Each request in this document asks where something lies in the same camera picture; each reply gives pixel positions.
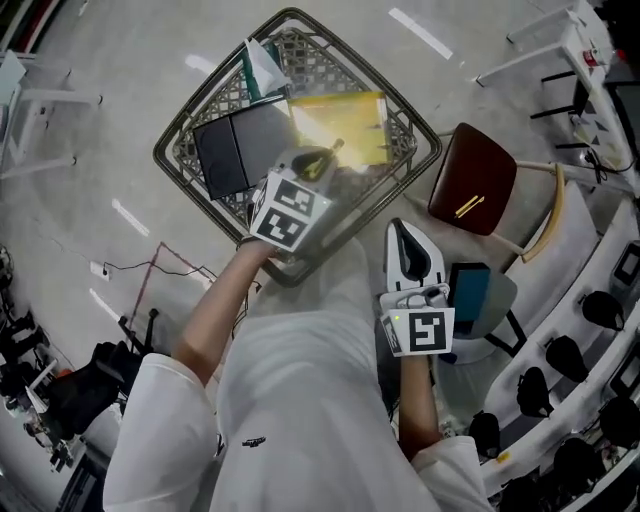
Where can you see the woven glass-top coffee table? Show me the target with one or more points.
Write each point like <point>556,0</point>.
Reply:
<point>310,60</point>

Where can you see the person's left forearm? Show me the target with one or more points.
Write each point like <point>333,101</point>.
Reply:
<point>220,315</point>

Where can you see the row of black headsets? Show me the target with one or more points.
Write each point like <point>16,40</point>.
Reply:
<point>602,310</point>

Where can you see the cluttered black equipment pile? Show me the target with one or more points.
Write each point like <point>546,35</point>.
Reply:
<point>25,390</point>

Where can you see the person's white shirt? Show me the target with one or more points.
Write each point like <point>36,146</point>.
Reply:
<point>310,400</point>

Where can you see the white power strip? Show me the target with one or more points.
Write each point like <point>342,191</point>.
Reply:
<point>99,271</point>

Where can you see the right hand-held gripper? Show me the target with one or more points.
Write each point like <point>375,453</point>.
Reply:
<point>425,332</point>

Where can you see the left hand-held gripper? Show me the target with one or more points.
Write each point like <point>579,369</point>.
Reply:
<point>285,220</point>

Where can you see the teal box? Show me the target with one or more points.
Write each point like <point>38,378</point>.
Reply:
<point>470,292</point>

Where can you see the green and white packet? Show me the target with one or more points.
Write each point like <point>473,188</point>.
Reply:
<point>262,70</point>

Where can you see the small red device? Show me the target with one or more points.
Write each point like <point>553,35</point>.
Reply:
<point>592,56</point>

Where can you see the red floor tape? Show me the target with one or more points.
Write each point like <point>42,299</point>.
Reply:
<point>145,280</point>

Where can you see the white metal-frame table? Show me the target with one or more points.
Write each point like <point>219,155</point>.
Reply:
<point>40,95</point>

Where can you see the black swivel office chair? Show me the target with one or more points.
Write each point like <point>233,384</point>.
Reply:
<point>85,395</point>

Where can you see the yellow plastic envelope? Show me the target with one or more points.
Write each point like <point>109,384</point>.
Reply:
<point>350,125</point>

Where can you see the white table with black legs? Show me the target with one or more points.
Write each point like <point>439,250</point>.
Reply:
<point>560,35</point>

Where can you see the person's right forearm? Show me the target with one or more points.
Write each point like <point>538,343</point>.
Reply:
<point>417,405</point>

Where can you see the brown-seat wooden chair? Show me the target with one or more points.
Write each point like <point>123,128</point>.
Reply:
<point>472,175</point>

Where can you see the long white curved workbench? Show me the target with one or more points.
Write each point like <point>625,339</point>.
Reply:
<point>565,300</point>

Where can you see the grey chair with black legs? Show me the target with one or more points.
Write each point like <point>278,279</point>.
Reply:
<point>502,300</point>

